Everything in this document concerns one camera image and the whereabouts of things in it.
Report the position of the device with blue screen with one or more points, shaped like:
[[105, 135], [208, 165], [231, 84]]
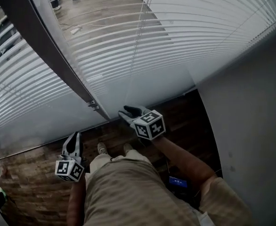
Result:
[[177, 182]]

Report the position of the white power strip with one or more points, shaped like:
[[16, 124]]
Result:
[[75, 30]]

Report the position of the person's light trousers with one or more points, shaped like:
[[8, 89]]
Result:
[[102, 161]]

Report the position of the person's right forearm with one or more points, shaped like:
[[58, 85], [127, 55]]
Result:
[[187, 163]]

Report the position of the metal window frame post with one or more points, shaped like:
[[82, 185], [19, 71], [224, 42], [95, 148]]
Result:
[[51, 50]]

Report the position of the person's light shirt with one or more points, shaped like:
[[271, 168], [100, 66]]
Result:
[[133, 196]]

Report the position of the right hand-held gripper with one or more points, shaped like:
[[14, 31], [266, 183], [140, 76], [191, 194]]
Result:
[[149, 126]]

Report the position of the person's right shoe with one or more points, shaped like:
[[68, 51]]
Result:
[[128, 147]]

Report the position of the person's left forearm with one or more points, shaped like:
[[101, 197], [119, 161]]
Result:
[[76, 201]]

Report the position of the person's left shoe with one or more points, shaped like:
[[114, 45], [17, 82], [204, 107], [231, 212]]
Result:
[[102, 148]]

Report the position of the person's shoe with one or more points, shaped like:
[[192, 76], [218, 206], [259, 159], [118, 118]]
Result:
[[128, 147], [102, 148]]

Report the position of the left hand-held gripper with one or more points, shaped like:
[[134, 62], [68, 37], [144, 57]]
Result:
[[68, 169]]

